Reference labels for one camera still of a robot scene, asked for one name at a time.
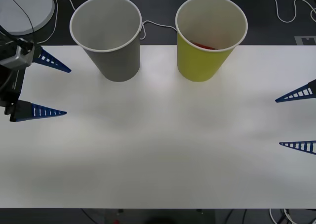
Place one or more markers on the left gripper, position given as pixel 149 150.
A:
pixel 11 83

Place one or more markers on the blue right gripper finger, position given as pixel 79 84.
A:
pixel 296 94
pixel 302 147

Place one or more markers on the red drink can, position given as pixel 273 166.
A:
pixel 203 46

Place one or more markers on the grey plastic bin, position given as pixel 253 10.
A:
pixel 116 60

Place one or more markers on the yellow-green plastic bin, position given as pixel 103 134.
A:
pixel 197 63

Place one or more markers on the round pale grey base plate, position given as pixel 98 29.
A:
pixel 14 18

